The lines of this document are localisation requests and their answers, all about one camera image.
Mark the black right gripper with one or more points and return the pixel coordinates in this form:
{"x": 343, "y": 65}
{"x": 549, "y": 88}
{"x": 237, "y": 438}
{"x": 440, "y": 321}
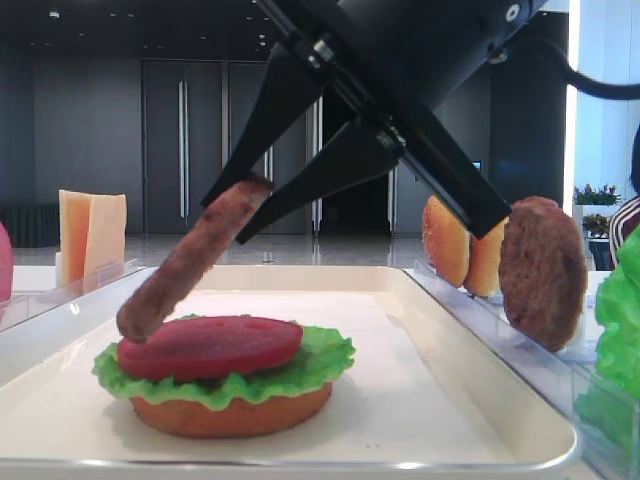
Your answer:
{"x": 393, "y": 63}

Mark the brown meat patty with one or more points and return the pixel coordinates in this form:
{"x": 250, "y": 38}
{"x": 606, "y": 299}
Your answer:
{"x": 142, "y": 314}
{"x": 542, "y": 272}

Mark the green lettuce on burger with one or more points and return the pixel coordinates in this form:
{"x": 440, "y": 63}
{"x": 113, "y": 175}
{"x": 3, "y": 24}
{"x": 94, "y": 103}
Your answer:
{"x": 324, "y": 355}

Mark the pale yellow cheese slice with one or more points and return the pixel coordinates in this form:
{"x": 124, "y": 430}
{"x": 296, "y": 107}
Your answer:
{"x": 105, "y": 244}

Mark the orange cheese slice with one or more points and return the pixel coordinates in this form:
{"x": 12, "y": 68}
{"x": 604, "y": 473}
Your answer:
{"x": 74, "y": 221}

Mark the red tomato slice on burger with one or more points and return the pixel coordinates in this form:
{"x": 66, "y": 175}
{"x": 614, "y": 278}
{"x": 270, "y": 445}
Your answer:
{"x": 210, "y": 348}

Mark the red tomato slice in holder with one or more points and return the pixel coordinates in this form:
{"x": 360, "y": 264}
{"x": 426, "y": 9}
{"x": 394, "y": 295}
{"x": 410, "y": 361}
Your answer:
{"x": 6, "y": 265}

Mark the clear lettuce pusher rack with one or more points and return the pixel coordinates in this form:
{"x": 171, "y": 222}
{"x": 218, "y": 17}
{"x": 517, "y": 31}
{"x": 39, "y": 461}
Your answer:
{"x": 608, "y": 418}

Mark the green lettuce in holder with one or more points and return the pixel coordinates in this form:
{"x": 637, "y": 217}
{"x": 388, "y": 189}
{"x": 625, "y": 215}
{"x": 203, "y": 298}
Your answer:
{"x": 617, "y": 311}

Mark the front bun slice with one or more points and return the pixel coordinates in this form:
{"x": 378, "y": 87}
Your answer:
{"x": 446, "y": 242}

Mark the bun slice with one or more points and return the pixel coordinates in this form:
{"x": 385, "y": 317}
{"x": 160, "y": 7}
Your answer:
{"x": 482, "y": 278}
{"x": 446, "y": 242}

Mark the rear bun slice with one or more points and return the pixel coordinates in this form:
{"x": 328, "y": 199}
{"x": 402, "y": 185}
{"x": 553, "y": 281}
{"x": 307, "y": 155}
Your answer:
{"x": 482, "y": 278}

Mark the flower planter box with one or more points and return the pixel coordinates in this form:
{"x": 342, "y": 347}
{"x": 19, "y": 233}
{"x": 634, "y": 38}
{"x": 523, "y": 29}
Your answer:
{"x": 593, "y": 208}

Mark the white serving tray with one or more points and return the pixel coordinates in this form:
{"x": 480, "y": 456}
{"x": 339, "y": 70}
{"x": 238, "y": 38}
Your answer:
{"x": 426, "y": 399}

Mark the bottom bun on tray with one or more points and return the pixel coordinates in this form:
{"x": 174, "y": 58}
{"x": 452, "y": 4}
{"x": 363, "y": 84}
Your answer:
{"x": 241, "y": 419}

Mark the person in striped jacket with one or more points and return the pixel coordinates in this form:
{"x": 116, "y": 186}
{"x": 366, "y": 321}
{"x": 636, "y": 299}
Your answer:
{"x": 625, "y": 221}

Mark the clear left side rack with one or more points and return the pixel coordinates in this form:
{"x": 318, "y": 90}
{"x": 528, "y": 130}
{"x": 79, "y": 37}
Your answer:
{"x": 37, "y": 289}

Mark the clear patty pusher rack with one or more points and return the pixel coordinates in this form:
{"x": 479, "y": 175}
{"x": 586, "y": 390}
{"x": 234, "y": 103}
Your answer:
{"x": 560, "y": 377}

